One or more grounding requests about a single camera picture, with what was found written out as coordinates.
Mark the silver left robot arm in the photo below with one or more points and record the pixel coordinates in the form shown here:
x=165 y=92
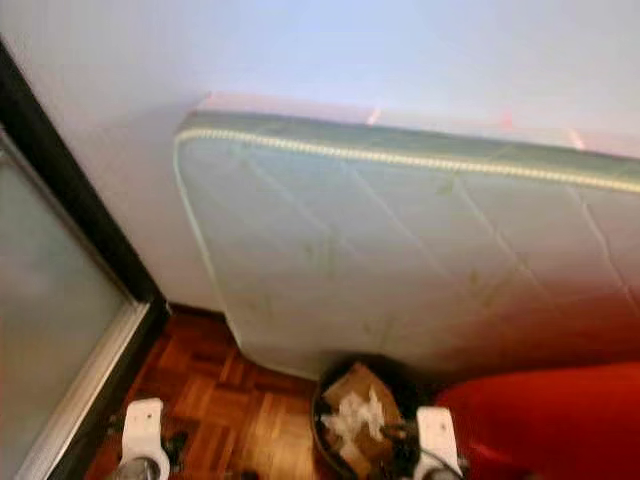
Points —
x=136 y=470

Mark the frosted glass sliding door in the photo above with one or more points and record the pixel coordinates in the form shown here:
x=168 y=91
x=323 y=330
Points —
x=50 y=320

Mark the white crumpled paper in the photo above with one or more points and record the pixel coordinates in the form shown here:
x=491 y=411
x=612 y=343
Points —
x=355 y=415

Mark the brown cardboard piece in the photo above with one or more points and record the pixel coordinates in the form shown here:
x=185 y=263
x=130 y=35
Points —
x=358 y=378

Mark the black waste bin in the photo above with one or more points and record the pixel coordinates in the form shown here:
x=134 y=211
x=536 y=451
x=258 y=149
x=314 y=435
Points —
x=410 y=395

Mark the white green quilted mattress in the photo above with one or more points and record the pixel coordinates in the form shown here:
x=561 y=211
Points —
x=390 y=250

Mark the black door frame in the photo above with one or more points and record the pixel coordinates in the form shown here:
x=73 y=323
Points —
x=80 y=210

